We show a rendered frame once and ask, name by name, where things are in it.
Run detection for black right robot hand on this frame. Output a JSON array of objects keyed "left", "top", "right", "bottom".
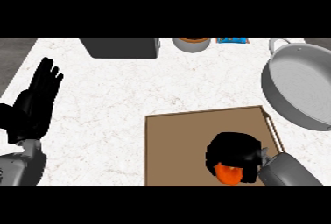
[{"left": 204, "top": 131, "right": 264, "bottom": 184}]

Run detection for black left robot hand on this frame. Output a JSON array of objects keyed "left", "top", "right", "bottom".
[{"left": 0, "top": 57, "right": 65, "bottom": 144}]

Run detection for brown wooden tray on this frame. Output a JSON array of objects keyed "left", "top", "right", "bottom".
[{"left": 143, "top": 105, "right": 285, "bottom": 187}]

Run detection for grey metal pot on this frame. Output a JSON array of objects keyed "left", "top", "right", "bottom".
[{"left": 260, "top": 38, "right": 331, "bottom": 132}]

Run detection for dark grey appliance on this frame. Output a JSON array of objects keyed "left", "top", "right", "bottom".
[{"left": 77, "top": 38, "right": 161, "bottom": 60}]

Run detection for grey bowl with brown contents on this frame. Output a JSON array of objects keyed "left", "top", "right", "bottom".
[{"left": 170, "top": 38, "right": 213, "bottom": 54}]

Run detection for blue packet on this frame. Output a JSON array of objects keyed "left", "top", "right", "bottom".
[{"left": 214, "top": 38, "right": 251, "bottom": 45}]

